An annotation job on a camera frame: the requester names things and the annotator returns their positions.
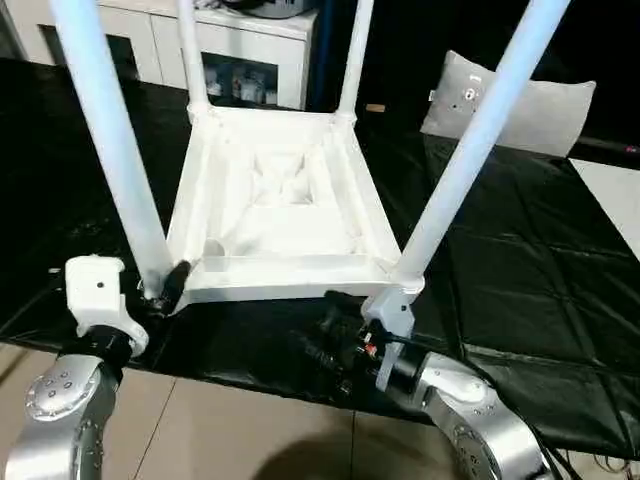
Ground white plastic table top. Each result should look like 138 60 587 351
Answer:
139 102 427 319

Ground black table mat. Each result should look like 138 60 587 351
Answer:
0 57 640 459

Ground white glass-door cabinet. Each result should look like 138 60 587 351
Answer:
37 0 319 111

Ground grey pillow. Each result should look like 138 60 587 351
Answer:
419 49 599 159

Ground grey pot on cabinet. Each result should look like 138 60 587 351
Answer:
222 0 316 19

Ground black flat tv screen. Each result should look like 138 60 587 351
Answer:
574 138 640 159

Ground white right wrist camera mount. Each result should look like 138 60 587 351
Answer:
360 287 417 394

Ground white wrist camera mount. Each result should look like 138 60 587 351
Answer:
360 287 417 394
63 253 150 359

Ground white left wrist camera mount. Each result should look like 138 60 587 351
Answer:
63 253 150 359

